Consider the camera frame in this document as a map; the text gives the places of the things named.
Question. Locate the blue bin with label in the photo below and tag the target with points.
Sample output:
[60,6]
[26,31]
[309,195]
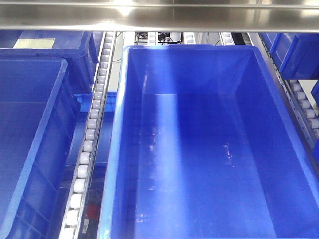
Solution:
[79,48]

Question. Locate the white roller track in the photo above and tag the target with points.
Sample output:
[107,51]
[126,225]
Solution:
[81,180]
[295,96]

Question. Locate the large blue centre bin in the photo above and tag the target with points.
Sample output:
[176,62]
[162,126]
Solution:
[203,147]

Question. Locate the right white roller track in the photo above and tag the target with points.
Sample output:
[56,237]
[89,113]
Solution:
[295,96]

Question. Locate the stainless steel shelf beam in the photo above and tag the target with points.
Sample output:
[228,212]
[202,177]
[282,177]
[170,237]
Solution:
[162,15]

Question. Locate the left white roller track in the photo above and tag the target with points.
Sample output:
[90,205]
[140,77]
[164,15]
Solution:
[81,180]

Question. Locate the blue bin at left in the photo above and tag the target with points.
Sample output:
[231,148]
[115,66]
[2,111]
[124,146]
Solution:
[38,114]

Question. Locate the blue bin upper right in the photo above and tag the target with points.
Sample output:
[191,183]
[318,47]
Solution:
[296,55]

